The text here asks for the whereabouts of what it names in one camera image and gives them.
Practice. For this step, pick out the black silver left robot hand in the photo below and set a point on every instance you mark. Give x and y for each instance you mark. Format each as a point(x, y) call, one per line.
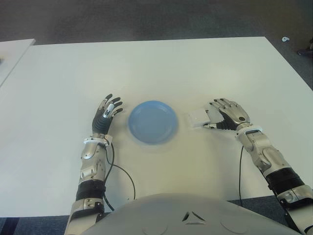
point(101, 122)

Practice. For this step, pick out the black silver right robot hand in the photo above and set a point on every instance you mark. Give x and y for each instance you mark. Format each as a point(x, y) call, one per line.
point(234, 112)

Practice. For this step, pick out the white charger block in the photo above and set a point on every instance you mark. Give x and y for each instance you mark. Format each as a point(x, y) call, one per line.
point(198, 118)

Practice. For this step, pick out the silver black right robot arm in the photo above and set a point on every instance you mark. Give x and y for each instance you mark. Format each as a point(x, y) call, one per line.
point(269, 151)

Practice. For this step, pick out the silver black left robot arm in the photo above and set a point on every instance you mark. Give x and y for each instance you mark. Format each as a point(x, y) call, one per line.
point(91, 161)

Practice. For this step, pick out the blue round plate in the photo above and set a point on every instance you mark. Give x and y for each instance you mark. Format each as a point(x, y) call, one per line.
point(153, 122)

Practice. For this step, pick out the small white floor object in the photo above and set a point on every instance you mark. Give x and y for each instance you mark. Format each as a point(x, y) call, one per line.
point(285, 39)

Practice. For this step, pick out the black shoe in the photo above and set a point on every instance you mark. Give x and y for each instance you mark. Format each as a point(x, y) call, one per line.
point(305, 51)

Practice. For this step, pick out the white side table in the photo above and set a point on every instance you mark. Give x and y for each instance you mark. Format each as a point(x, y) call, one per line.
point(12, 54)

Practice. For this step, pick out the grey robot torso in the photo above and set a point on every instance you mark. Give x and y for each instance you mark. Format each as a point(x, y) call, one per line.
point(183, 215)

